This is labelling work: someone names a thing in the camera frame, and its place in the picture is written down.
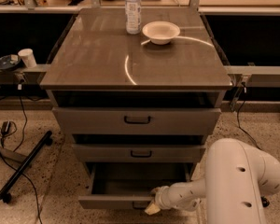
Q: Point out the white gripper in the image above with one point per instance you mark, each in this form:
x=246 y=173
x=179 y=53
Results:
x=162 y=197

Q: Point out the grey bottom drawer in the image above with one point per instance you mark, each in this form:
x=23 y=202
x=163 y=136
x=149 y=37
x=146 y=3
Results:
x=129 y=185

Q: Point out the grey drawer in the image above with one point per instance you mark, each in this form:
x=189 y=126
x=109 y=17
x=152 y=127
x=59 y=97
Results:
x=155 y=121
x=129 y=185
x=139 y=153

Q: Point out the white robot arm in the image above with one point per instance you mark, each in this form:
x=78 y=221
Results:
x=237 y=176

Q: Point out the grey middle drawer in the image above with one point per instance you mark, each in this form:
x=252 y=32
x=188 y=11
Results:
x=139 y=153

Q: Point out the grey top drawer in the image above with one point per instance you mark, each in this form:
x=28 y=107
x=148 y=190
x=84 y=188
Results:
x=155 y=121

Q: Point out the black power adapter right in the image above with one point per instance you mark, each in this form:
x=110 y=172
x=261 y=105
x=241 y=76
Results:
x=265 y=202

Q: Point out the black adapter left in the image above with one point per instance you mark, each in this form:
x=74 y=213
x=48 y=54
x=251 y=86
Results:
x=5 y=128

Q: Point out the white paper bowl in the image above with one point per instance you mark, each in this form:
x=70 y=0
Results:
x=161 y=32

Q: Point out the white paper cup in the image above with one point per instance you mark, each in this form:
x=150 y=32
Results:
x=27 y=57

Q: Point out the dark blue bowl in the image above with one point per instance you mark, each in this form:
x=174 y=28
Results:
x=9 y=62

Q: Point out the clear plastic water bottle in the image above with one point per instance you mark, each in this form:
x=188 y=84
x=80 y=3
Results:
x=133 y=16

